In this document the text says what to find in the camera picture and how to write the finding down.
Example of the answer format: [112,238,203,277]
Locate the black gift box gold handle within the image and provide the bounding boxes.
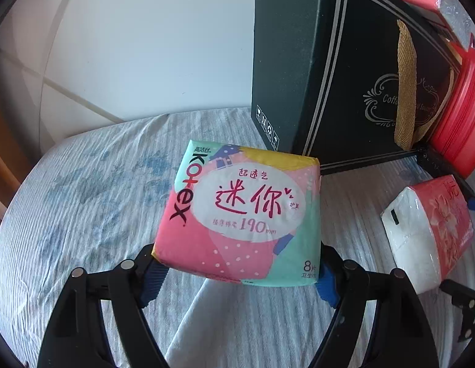
[251,0,462,177]

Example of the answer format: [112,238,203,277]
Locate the red mini suitcase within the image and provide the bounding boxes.
[429,33,475,179]

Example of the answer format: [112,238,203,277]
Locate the pink teal sanitary pad pack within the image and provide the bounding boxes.
[151,140,323,288]

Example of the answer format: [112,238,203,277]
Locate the striped light blue tablecloth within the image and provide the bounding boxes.
[0,103,475,368]

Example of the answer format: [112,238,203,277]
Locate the pink floral tissue pack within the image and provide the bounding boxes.
[380,175,475,296]

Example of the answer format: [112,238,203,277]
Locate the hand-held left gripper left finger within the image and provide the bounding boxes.
[38,243,169,368]

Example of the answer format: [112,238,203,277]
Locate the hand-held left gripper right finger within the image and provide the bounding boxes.
[316,244,439,368]

